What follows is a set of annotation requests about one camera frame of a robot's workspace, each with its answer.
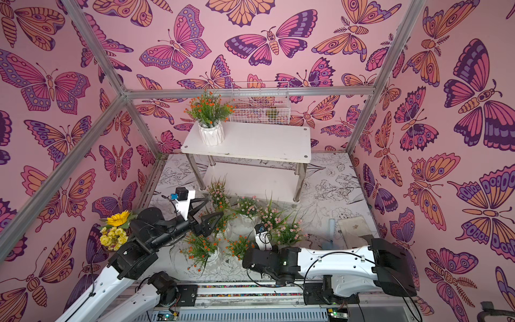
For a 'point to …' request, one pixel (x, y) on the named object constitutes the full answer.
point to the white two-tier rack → (259, 159)
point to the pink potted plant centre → (249, 214)
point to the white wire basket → (262, 102)
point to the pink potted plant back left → (218, 195)
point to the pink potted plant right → (272, 218)
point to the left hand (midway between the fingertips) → (216, 205)
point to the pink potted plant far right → (290, 233)
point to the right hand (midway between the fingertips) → (253, 251)
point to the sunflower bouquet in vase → (114, 235)
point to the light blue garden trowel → (330, 245)
